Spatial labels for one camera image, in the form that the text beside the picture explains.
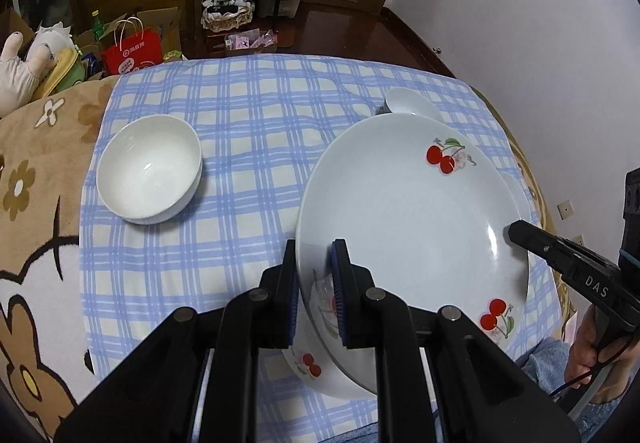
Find black cable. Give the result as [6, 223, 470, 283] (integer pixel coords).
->
[547, 338, 633, 404]

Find blue plaid cloth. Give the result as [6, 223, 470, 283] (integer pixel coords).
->
[80, 54, 556, 443]

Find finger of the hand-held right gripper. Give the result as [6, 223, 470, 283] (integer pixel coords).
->
[507, 220, 591, 274]

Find person's blue clothing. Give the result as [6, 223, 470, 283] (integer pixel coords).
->
[515, 335, 573, 399]

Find large cherry print plate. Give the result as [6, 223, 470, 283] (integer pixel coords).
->
[295, 113, 531, 398]

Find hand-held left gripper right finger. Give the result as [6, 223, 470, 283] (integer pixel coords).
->
[330, 238, 583, 443]

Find red paper bag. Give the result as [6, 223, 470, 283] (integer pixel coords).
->
[101, 16, 165, 76]

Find beige plush toy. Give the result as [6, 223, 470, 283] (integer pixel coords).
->
[0, 30, 56, 116]

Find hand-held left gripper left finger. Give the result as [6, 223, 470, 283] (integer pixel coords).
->
[52, 238, 301, 443]

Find person's right hand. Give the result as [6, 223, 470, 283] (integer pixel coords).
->
[570, 310, 640, 391]

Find wicker basket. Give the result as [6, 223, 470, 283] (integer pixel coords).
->
[201, 3, 257, 33]

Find white spiky plush toy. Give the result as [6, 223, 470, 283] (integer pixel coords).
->
[35, 22, 76, 54]

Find cardboard box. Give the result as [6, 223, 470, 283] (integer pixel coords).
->
[136, 7, 182, 55]

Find medium cherry print plate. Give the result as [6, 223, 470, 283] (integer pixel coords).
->
[280, 345, 373, 399]

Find pink packets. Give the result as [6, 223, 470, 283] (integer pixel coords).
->
[224, 29, 278, 51]

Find yellow green plush toy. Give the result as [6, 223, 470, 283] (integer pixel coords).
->
[35, 48, 86, 99]

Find plain white bowl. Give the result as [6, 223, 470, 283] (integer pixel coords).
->
[96, 116, 203, 225]

